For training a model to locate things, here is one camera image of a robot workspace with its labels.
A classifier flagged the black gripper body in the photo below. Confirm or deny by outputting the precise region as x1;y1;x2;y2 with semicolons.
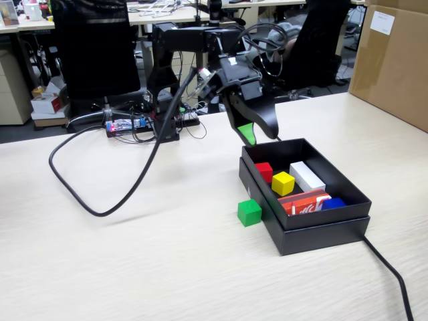
213;54;264;102

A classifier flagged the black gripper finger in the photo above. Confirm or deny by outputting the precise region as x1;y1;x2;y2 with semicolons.
245;94;280;139

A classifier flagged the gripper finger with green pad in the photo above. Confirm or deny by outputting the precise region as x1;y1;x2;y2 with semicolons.
222;86;258;147

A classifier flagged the red wooden cube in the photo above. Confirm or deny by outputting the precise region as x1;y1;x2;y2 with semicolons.
254;162;274;184

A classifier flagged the yellow wooden cube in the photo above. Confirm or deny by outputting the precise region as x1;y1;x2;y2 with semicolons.
271;171;296;197

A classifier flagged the green wooden cube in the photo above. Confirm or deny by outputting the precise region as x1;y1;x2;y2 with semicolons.
237;199;263;228

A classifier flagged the white rectangular box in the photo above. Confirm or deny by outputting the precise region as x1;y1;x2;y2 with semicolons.
289;160;327;194

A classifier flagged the orange red card box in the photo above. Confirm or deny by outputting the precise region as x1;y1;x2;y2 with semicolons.
277;189;332;217

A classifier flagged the black cardboard box tray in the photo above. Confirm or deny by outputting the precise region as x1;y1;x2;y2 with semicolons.
241;137;373;231

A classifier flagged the large brown cardboard box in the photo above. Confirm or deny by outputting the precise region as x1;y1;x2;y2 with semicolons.
347;0;428;133

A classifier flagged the black cardboard box lid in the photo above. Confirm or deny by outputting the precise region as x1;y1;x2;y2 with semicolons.
238;157;371;257

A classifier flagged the white red cardboard box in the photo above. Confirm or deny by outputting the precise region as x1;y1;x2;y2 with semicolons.
30;93;70;115

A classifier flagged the electronics board green LED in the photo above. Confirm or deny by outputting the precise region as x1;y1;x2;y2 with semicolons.
176;102;202;127

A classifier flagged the grey cloth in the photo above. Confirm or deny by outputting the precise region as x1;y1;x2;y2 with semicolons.
267;20;304;63

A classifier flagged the black chrome-armed office chair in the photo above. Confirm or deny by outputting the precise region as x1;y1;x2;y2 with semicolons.
250;0;352;106

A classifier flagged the white folding stand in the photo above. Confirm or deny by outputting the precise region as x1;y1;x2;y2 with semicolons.
138;1;185;18

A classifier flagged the blue wooden cube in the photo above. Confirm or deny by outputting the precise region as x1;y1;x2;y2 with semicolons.
320;197;348;212

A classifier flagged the electronics board red LED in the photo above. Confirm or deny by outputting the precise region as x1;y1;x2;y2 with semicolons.
105;116;148;139

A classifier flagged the black mesh office chair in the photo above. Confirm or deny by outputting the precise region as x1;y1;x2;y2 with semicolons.
49;0;148;131

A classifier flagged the white shipping label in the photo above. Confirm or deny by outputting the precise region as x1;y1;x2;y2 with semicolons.
370;10;396;35

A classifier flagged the beige office desk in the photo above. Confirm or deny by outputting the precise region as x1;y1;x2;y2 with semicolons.
0;5;202;35

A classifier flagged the beige tall drawer cabinet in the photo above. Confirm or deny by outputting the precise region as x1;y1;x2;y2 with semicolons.
0;49;33;126

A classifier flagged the framed picture card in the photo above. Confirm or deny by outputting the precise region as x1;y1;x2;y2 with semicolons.
0;0;21;27

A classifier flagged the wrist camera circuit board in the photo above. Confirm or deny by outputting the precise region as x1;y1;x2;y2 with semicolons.
189;68;219;98

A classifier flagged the thick black sleeved camera cable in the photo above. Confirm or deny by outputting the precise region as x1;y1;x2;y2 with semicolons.
47;66;202;218

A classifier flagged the thick black power cable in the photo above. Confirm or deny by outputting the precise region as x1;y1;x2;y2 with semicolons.
274;134;415;321

